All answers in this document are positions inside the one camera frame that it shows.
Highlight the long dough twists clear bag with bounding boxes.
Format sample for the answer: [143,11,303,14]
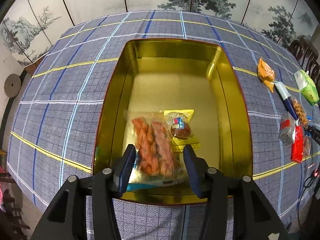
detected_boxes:
[123,111,187,183]

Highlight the clear pink pastry packet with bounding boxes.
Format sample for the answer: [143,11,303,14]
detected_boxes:
[303,135,311,157]

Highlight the painted folding screen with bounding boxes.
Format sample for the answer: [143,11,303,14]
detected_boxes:
[1,0,319,66]

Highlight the round stone disc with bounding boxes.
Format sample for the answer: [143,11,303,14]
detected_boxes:
[4,74,21,98]

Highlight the dark wooden chair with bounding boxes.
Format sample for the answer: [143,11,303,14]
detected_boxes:
[310,62,320,87]
[289,36,319,70]

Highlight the orange snack packet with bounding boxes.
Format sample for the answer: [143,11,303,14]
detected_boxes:
[257,57,276,93]

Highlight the grey sesame cake packet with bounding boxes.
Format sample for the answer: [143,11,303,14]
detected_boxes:
[279,112,296,145]

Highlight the gold red toffee tin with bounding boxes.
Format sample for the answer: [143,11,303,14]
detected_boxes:
[92,38,254,206]

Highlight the black cable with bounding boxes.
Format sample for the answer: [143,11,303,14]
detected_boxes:
[297,172,320,228]

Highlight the blue white wrapped bar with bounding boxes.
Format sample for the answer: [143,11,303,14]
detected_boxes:
[274,81,299,120]

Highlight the plaid blue tablecloth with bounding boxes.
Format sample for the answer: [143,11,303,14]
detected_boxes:
[8,10,319,224]

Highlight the small fried dough twist bag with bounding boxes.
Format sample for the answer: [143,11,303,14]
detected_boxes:
[291,97,309,128]

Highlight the green tissue pack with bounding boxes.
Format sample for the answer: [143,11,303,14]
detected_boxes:
[294,69,319,106]

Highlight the red rice cake packet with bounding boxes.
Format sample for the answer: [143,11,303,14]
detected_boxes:
[291,126,304,163]

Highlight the yellow edged plum packet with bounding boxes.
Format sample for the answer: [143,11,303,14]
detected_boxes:
[163,109,200,152]

